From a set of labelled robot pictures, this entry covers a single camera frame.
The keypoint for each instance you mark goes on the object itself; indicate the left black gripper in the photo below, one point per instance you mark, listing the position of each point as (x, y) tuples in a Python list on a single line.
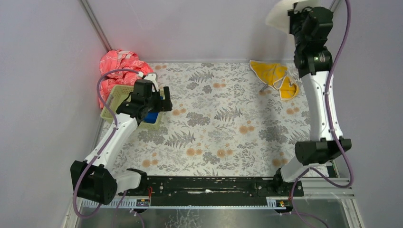
[(160, 102)]

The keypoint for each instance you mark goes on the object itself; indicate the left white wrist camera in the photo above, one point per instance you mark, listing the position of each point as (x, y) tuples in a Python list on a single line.
[(152, 77)]

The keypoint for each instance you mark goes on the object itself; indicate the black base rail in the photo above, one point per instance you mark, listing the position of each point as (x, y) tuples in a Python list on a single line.
[(202, 191)]

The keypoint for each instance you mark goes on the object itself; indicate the green plastic basket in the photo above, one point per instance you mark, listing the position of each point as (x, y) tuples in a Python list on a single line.
[(118, 94)]

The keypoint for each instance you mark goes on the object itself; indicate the yellow towel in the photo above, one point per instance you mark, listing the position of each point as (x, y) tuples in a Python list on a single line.
[(276, 77)]

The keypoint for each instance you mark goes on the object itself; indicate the floral table mat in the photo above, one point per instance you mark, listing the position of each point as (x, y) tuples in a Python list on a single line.
[(223, 123)]

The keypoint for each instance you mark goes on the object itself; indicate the pink patterned cloth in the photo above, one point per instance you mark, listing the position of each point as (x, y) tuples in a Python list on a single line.
[(123, 68)]

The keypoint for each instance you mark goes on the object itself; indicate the cream towel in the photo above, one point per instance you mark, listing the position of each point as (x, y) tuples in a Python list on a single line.
[(278, 16)]

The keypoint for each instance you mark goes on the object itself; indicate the blue towel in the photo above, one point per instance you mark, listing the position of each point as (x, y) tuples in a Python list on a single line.
[(151, 117)]

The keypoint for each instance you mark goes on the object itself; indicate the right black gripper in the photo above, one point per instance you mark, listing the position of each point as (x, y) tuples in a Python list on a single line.
[(295, 11)]

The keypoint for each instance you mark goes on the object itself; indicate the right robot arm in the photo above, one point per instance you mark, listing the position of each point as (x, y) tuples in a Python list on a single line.
[(310, 26)]

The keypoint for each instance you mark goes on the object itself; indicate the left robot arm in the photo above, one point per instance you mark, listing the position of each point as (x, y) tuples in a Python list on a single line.
[(91, 178)]

